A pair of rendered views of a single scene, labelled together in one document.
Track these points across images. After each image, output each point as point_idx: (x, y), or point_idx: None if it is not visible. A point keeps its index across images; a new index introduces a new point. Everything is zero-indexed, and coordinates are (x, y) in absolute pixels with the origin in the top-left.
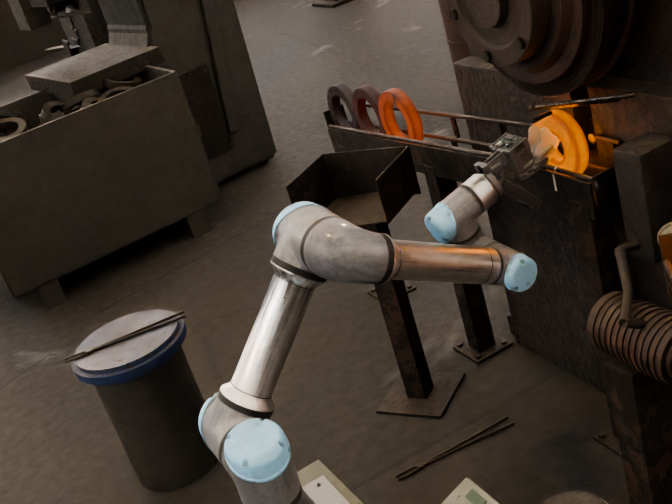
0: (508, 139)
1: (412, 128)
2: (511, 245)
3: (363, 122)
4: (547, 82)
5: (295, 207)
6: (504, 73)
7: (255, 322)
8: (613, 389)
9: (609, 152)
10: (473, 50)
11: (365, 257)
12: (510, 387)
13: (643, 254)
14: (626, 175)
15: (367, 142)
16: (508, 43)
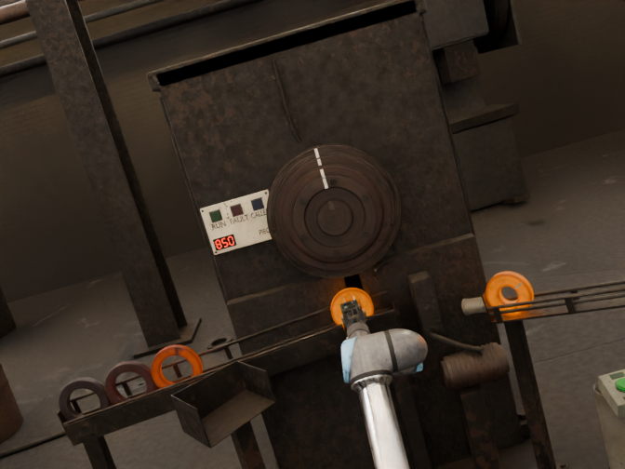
0: (348, 303)
1: (199, 366)
2: (286, 420)
3: (118, 396)
4: (357, 264)
5: (353, 340)
6: (318, 274)
7: (378, 424)
8: (468, 409)
9: (379, 301)
10: (321, 255)
11: (423, 340)
12: None
13: (438, 334)
14: (423, 292)
15: (136, 407)
16: (352, 239)
